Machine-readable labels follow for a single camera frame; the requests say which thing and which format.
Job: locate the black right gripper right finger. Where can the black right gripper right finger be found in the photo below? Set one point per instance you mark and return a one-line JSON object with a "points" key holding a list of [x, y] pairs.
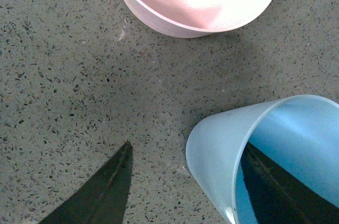
{"points": [[278, 197]]}

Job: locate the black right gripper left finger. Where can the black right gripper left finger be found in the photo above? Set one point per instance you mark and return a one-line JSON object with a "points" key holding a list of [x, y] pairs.
{"points": [[103, 198]]}

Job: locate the blue cup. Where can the blue cup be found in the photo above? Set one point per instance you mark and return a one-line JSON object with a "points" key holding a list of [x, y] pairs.
{"points": [[299, 133]]}

